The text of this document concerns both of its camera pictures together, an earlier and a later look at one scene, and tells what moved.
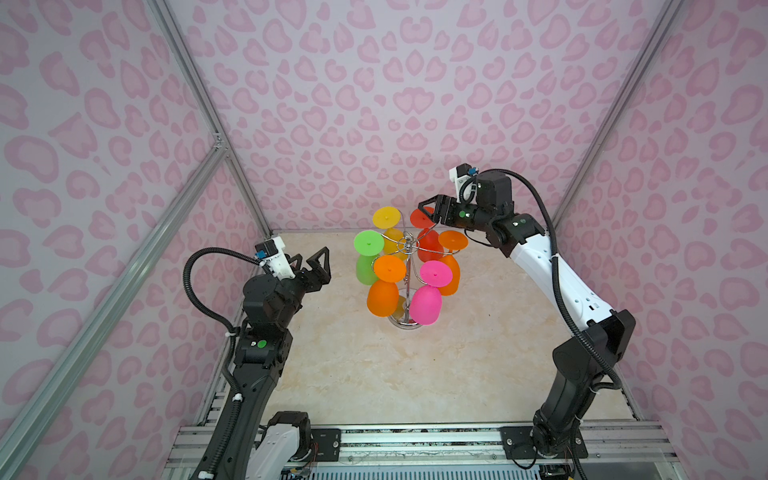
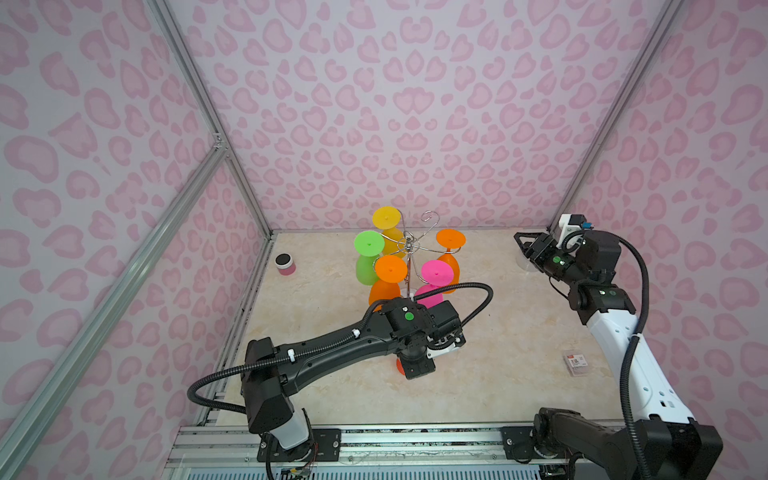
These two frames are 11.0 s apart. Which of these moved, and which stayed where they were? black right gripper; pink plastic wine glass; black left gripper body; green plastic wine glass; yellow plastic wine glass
Moved: black left gripper body; black right gripper
Stayed: yellow plastic wine glass; pink plastic wine glass; green plastic wine glass
